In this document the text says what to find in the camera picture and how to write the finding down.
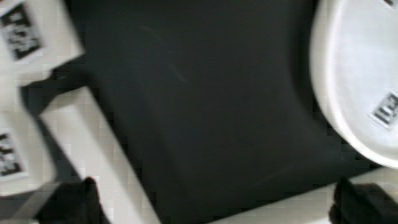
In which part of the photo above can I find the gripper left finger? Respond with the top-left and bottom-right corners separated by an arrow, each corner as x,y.
11,178 -> 111,224

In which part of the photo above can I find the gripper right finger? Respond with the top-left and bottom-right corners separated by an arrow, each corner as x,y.
329,178 -> 398,224

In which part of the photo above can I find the white round table top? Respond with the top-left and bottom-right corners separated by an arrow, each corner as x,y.
310,0 -> 398,169

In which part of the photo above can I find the white paper marker sheet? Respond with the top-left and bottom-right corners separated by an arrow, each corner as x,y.
0,0 -> 160,224

